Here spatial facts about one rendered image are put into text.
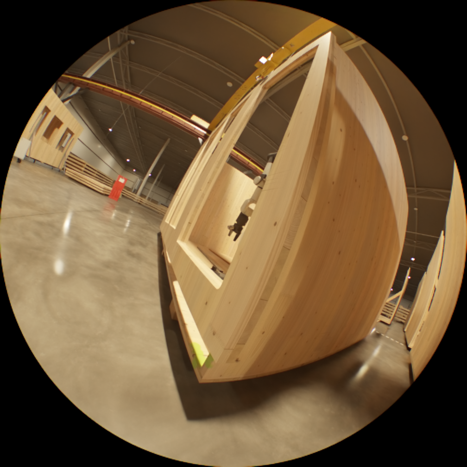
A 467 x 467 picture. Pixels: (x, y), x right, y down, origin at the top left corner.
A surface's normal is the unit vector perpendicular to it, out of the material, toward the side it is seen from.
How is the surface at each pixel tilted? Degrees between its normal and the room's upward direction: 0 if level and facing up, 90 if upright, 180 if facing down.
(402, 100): 180
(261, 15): 180
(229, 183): 90
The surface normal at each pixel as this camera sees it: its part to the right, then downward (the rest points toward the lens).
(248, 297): -0.80, -0.39
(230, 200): 0.43, 0.15
